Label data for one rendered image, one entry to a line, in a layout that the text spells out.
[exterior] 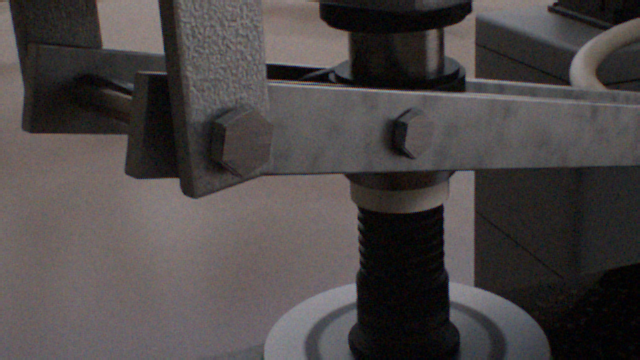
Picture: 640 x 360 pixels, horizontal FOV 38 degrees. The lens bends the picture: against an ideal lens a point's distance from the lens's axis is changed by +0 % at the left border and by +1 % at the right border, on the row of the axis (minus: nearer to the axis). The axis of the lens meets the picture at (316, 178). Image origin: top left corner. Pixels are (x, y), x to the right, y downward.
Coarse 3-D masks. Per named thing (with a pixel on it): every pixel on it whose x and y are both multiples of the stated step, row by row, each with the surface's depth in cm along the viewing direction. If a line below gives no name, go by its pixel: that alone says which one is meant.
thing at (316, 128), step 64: (64, 64) 51; (128, 64) 54; (64, 128) 52; (128, 128) 55; (256, 128) 43; (320, 128) 50; (384, 128) 54; (448, 128) 58; (512, 128) 62; (576, 128) 68
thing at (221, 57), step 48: (0, 0) 34; (48, 0) 52; (192, 0) 40; (240, 0) 42; (192, 48) 41; (240, 48) 43; (192, 96) 41; (240, 96) 43; (192, 144) 42; (192, 192) 43
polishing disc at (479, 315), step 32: (352, 288) 78; (288, 320) 74; (320, 320) 74; (352, 320) 73; (480, 320) 72; (512, 320) 72; (288, 352) 70; (320, 352) 69; (480, 352) 68; (512, 352) 68; (544, 352) 68
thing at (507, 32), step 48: (480, 48) 185; (528, 48) 167; (576, 48) 154; (624, 48) 153; (480, 192) 196; (528, 192) 176; (576, 192) 160; (624, 192) 162; (480, 240) 199; (528, 240) 179; (576, 240) 163; (624, 240) 166; (480, 288) 204
